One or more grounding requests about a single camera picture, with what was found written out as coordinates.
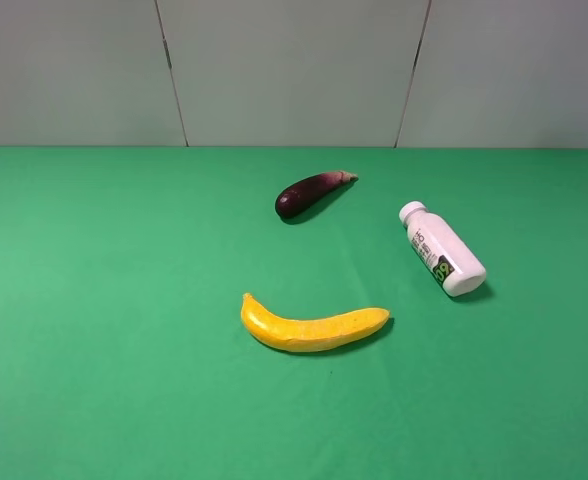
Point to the white milk bottle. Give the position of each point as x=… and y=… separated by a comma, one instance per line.
x=450, y=261

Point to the yellow banana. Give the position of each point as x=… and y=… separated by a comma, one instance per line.
x=310, y=336

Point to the purple eggplant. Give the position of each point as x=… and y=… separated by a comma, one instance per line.
x=302, y=195

